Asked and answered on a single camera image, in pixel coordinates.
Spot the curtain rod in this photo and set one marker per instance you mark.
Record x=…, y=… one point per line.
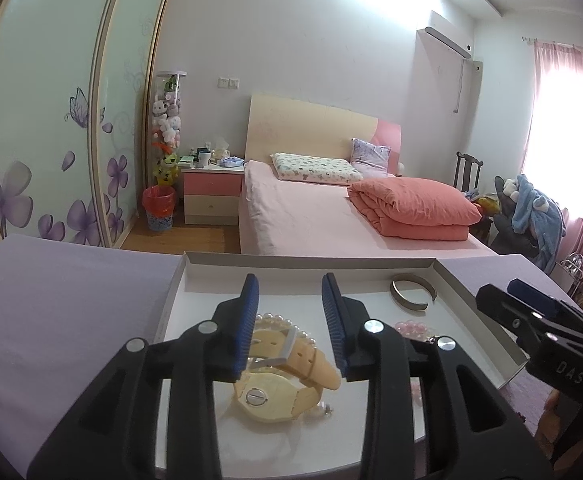
x=561, y=45

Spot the white plush toy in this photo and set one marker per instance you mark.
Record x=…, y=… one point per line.
x=509, y=187

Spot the grey cardboard box tray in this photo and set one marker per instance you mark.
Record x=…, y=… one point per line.
x=371, y=280

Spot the lilac pillow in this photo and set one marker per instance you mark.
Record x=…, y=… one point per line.
x=369, y=157

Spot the yellow red toy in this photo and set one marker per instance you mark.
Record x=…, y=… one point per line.
x=486, y=205

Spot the cream and pink headboard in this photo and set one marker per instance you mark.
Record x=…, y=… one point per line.
x=311, y=130

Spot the green book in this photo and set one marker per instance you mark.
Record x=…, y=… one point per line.
x=186, y=161

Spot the dark wooden chair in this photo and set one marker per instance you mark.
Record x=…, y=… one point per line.
x=466, y=165

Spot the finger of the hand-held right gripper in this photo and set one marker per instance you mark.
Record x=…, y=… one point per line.
x=524, y=289
x=506, y=307

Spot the white patterned pillow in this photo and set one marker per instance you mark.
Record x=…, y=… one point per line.
x=316, y=167

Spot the floral glass wardrobe door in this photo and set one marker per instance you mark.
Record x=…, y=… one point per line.
x=126, y=85
x=41, y=110

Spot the white wall switch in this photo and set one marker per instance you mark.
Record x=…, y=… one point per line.
x=229, y=82

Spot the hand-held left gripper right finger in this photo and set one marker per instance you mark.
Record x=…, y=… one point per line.
x=334, y=320

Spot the salmon folded quilt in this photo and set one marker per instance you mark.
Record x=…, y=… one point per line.
x=411, y=205

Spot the blue cloth pack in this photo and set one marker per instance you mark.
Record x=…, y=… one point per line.
x=231, y=162

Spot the yellow green plush toy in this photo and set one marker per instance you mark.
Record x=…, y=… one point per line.
x=166, y=170

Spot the grey office chair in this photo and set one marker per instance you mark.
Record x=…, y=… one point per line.
x=509, y=230

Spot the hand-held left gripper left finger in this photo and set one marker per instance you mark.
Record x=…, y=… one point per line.
x=246, y=320

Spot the bed with pink sheet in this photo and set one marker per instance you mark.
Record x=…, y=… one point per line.
x=296, y=215

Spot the cluttered low shelf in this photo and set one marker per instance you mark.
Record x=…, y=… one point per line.
x=579, y=270

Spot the person's right hand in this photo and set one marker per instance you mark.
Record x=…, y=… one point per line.
x=549, y=415

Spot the clear tube of plush toys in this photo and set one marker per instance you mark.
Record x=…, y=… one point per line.
x=167, y=115

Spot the red waste bin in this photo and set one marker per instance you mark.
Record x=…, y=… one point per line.
x=159, y=207

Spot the pink and cream nightstand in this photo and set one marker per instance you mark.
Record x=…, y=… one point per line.
x=211, y=195

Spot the blue plush robe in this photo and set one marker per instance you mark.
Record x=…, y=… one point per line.
x=536, y=215

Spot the white air conditioner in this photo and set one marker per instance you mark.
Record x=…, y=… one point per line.
x=446, y=37

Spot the white mug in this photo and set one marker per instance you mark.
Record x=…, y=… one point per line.
x=204, y=159

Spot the pale yellow wristwatch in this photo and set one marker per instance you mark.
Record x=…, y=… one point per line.
x=266, y=400

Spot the pink curtain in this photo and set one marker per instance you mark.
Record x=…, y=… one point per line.
x=541, y=70

